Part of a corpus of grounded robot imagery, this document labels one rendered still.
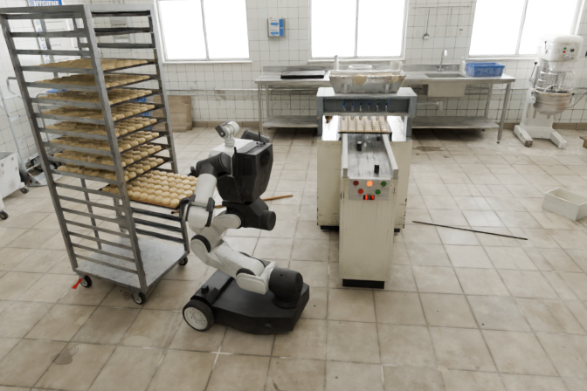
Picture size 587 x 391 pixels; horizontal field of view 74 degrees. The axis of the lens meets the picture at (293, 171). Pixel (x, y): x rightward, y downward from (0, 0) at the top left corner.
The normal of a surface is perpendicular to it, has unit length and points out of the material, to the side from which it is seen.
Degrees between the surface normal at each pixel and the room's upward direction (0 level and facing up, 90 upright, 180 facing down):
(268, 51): 90
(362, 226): 90
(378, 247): 90
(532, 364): 0
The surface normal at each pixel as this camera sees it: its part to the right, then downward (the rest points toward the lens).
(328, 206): -0.12, 0.38
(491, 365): -0.03, -0.92
